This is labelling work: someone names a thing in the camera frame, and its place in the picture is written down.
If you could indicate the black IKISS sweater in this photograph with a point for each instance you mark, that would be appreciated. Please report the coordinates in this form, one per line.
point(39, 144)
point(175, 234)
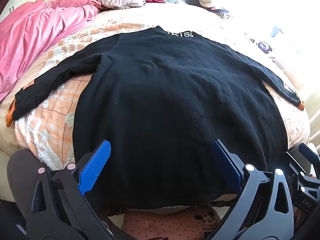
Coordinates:
point(161, 99)

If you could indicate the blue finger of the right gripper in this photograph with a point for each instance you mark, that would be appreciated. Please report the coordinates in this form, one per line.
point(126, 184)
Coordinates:
point(311, 156)

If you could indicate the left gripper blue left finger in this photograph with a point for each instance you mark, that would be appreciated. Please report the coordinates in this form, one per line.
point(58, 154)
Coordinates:
point(93, 167)

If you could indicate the orange white patterned blanket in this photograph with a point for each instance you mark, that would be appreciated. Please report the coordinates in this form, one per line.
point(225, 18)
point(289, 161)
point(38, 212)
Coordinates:
point(47, 129)

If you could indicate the pink duvet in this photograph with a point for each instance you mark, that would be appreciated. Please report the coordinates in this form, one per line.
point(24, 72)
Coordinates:
point(34, 27)

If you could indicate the Mickey Mouse pink fabric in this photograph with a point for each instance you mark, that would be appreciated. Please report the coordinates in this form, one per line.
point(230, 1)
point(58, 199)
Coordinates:
point(190, 223)

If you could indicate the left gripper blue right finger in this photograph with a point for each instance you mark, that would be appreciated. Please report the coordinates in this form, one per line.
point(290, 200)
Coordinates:
point(229, 165)

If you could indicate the pile of colourful clothes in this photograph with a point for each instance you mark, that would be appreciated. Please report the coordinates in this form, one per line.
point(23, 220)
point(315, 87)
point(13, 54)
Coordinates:
point(216, 7)

